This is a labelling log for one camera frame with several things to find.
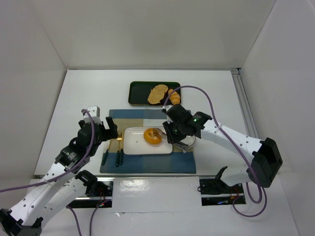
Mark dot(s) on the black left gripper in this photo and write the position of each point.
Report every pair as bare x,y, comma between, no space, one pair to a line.
106,130

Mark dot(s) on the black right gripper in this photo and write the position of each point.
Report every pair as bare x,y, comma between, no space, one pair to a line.
169,132

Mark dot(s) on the stainless steel tongs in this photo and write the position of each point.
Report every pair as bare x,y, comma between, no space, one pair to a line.
179,145

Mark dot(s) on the orange bagel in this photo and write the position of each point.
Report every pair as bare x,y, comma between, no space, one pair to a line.
152,136

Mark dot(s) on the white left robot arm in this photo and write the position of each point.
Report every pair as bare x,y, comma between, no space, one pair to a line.
64,182

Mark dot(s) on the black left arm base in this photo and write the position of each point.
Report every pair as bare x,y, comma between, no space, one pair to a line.
99,195

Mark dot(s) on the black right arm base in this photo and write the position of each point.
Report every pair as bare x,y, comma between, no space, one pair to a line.
214,192

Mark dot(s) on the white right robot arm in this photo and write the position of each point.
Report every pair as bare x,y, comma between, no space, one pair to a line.
262,157

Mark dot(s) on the speckled bread slice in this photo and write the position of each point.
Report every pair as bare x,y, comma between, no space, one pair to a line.
157,94

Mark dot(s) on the white cup with dark rim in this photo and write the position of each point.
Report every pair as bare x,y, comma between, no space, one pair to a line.
190,141

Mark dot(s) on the white rectangular plate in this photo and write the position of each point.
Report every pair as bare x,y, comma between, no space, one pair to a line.
134,143

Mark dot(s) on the blue beige checked placemat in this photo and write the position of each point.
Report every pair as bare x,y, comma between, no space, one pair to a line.
175,162

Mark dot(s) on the striped croissant roll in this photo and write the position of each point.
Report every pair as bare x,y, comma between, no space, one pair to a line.
174,97

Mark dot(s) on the dark green serving tray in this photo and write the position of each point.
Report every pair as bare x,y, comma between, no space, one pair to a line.
139,92

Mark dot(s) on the gold fork green handle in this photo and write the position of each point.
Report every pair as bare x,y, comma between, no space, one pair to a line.
118,153

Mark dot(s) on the gold knife green handle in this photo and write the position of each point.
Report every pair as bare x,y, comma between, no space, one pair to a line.
121,149

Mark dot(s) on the gold spoon green handle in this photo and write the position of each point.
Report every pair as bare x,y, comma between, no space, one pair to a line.
105,154

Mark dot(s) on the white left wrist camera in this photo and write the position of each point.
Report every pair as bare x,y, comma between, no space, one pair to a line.
93,112

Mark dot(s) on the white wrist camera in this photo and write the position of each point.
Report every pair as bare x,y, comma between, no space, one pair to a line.
93,112
165,109

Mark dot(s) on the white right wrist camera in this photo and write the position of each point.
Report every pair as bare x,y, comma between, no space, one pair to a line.
165,109

